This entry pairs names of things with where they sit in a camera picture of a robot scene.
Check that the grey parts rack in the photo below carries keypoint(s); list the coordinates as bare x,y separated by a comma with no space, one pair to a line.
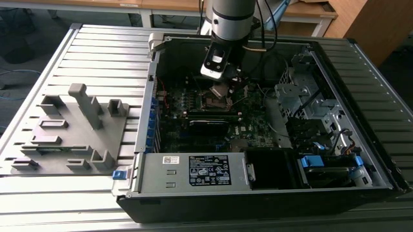
80,135

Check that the CPU socket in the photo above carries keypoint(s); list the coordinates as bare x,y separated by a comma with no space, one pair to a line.
215,104

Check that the metal drive cage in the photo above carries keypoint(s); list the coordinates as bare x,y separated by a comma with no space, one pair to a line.
290,93

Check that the black PC case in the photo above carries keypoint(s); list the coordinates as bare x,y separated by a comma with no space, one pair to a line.
226,210

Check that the wooden desk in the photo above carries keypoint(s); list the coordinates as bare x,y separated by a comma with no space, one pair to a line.
306,13
80,2

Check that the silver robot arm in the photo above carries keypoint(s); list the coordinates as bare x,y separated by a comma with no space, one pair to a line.
230,14

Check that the green RAM stick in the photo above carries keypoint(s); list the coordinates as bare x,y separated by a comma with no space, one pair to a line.
52,149

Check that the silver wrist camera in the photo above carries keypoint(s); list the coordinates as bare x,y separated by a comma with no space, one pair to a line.
212,72

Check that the chipset heatsink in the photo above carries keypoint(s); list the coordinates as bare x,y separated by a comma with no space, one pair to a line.
239,143

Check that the blue plastic clip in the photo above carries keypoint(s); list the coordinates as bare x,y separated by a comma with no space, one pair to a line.
358,163

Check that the blue disk carrier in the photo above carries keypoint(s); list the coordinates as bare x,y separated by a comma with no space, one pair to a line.
311,161

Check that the silver CPU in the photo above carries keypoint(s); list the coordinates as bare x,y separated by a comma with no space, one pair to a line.
219,90

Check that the silver power supply unit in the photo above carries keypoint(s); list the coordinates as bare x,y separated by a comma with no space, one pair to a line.
155,174

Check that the green motherboard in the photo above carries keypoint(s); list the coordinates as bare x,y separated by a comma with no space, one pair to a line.
254,120

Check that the wooden cabinet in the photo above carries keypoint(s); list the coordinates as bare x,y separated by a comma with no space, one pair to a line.
370,24

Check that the metal locking lever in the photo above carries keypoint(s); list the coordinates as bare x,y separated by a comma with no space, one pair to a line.
244,100

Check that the blue case latch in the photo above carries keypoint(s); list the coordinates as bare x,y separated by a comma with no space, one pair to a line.
117,175

